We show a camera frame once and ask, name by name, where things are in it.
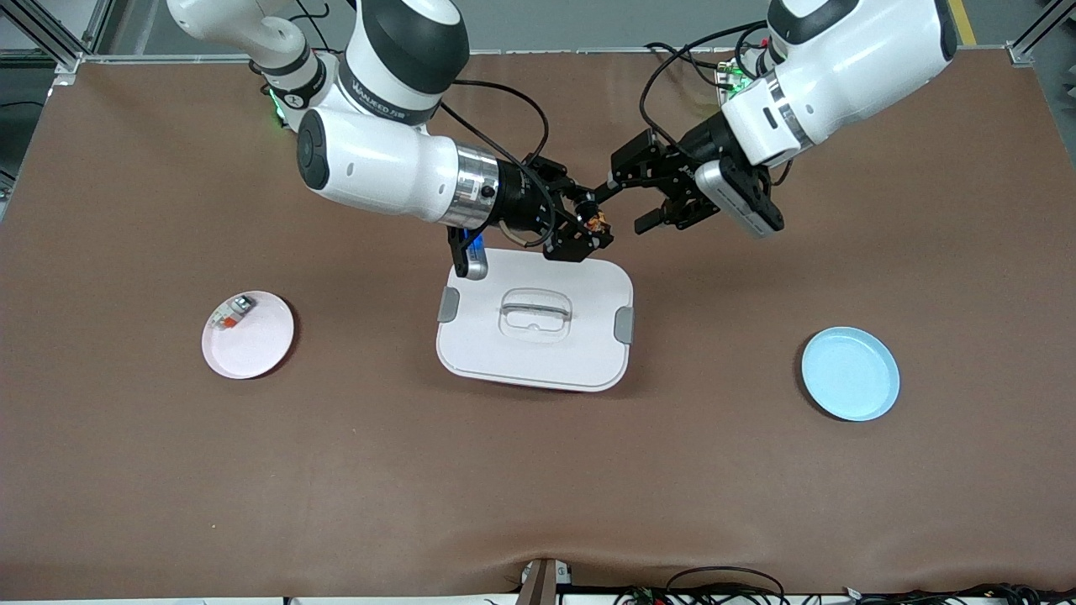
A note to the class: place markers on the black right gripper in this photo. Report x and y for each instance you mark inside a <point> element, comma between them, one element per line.
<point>519,202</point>

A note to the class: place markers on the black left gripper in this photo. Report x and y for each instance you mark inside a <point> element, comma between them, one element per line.
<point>692,161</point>

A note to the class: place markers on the black orange push-button switch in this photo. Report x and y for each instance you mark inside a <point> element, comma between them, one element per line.
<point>595,222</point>

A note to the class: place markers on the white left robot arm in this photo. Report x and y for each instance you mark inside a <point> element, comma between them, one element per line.
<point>841,67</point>

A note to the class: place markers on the pink storage box white lid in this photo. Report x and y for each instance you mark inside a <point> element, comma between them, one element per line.
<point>538,357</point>

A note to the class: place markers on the brown table mat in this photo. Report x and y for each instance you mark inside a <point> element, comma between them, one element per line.
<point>538,470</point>

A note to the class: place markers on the light blue round plate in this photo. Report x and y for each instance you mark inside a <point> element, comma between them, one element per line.
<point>849,374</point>

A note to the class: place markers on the pale pink round plate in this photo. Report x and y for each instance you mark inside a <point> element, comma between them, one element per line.
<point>248,349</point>

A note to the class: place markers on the white orange circuit breaker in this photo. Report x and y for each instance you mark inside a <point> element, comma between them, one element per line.
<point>234,311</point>

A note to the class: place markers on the aluminium table edge rail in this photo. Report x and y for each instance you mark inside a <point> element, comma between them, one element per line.
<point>588,52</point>

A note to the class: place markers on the brown post bracket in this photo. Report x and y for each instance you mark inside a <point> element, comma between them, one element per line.
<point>540,584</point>

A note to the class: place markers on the aluminium frame profile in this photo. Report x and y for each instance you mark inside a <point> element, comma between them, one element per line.
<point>1019,55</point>
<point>50,38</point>

